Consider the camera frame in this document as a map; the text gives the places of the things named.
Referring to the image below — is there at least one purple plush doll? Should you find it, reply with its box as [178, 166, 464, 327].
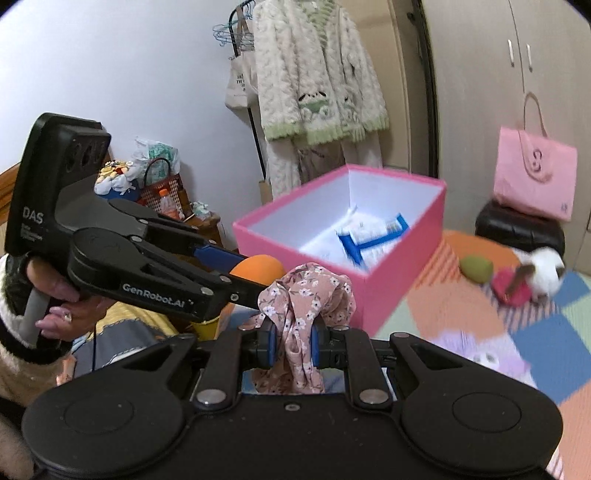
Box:
[430, 330, 537, 388]

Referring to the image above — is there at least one yellow bin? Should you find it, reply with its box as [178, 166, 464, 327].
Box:
[190, 315, 221, 341]

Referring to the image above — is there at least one patchwork table cloth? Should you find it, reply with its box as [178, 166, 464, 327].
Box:
[376, 230, 590, 479]

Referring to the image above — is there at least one red woven basket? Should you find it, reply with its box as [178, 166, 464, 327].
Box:
[138, 157, 190, 221]

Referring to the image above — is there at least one white plush toy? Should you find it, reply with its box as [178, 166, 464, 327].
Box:
[510, 247, 566, 303]

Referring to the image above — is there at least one black suitcase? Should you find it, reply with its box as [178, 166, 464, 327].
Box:
[475, 200, 566, 256]

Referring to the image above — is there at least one pink tote bag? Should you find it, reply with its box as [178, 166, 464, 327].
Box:
[493, 113, 578, 222]

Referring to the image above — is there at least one beige canvas tote bag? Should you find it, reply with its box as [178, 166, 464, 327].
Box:
[224, 18, 257, 110]

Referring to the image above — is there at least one beige wardrobe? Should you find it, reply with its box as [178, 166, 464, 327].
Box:
[391, 1, 590, 273]

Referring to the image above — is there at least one left hand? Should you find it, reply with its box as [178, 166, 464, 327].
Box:
[26, 258, 114, 341]

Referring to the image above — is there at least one orange sponge egg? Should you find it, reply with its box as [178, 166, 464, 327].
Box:
[230, 254, 287, 286]

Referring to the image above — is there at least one wooden nightstand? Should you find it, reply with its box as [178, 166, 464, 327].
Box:
[184, 213, 223, 247]

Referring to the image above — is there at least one orange drink bottle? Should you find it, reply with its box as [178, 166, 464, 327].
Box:
[158, 188, 181, 220]

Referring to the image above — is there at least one cream knit cardigan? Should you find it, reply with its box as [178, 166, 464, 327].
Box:
[250, 0, 392, 197]

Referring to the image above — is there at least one green sponge egg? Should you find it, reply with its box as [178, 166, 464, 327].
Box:
[459, 255, 494, 284]

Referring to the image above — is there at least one pink fluffy plush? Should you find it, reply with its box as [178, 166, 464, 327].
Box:
[491, 264, 535, 308]

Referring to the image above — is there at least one pink floral fabric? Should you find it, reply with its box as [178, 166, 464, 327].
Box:
[245, 262, 356, 395]

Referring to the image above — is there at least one black clothes rack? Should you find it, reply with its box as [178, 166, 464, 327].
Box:
[228, 0, 266, 181]

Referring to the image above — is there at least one plush flower bouquet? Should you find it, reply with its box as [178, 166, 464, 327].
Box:
[94, 160, 140, 202]

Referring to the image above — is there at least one pink cardboard box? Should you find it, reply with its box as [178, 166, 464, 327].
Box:
[233, 165, 446, 335]

